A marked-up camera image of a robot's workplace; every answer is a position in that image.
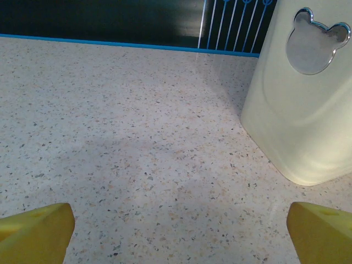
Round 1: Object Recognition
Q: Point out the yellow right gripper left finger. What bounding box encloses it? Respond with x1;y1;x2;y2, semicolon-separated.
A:
0;202;75;264

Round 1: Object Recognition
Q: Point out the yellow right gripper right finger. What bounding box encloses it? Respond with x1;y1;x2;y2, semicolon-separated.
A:
287;202;352;264

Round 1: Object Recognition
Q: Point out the cream knife block holder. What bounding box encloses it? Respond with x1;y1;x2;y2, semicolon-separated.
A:
240;0;352;186

